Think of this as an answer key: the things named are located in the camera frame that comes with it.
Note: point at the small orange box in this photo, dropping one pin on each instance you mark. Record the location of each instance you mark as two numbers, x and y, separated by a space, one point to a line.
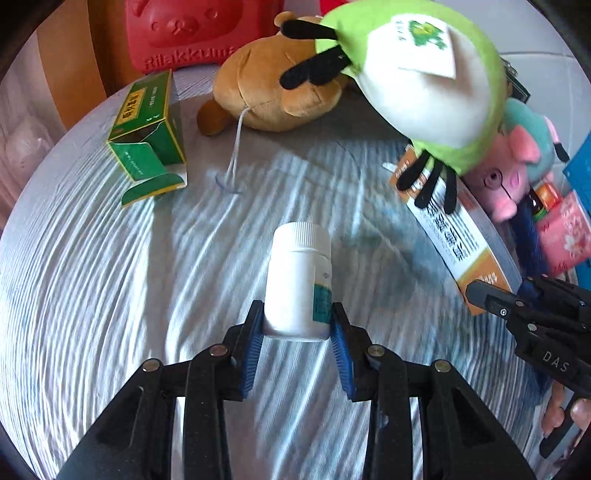
551 196

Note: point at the person's right hand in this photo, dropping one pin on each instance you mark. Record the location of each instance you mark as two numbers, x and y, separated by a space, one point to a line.
584 411

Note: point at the dark blue fuzzy toy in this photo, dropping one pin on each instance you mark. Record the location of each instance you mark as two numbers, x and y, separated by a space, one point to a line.
531 249

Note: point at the brown plush bear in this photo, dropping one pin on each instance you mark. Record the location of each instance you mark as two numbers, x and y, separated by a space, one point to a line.
258 78

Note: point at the white pill bottle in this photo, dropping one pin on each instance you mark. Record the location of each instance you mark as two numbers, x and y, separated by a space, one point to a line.
291 286

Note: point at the green and white plush toy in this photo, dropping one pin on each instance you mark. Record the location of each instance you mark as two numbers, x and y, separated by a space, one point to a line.
415 101

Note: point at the brown glass bottle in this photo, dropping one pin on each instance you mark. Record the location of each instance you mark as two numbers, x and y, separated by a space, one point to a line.
535 207

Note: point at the pink pig plush toy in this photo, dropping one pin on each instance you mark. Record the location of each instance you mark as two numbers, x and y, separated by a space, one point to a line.
508 180

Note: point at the pale pink bedding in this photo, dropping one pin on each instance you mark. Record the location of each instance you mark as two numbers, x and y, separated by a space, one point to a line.
27 147

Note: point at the red bear-embossed bag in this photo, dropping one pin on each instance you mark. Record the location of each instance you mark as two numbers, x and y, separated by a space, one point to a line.
198 32

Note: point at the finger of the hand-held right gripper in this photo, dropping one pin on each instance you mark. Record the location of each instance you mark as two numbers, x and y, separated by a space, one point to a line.
563 297
494 300

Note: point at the wooden wall trim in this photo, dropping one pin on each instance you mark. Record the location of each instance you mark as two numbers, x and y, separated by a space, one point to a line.
78 55

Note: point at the orange and white medicine box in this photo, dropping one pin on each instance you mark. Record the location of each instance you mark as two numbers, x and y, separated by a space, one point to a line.
461 230

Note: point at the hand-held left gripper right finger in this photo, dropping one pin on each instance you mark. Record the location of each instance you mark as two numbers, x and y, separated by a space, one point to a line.
341 360

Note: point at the open green cardboard box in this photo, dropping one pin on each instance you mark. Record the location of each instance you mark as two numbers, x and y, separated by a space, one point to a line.
143 106

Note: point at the black tag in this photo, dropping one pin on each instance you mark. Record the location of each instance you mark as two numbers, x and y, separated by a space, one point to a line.
517 83

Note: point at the pink floral packet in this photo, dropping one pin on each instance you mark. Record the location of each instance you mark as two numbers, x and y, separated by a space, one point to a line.
568 235

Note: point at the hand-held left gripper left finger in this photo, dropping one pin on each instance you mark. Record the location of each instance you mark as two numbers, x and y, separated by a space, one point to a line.
251 350

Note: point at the grey striped bed sheet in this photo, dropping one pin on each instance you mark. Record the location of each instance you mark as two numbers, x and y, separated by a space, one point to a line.
138 300

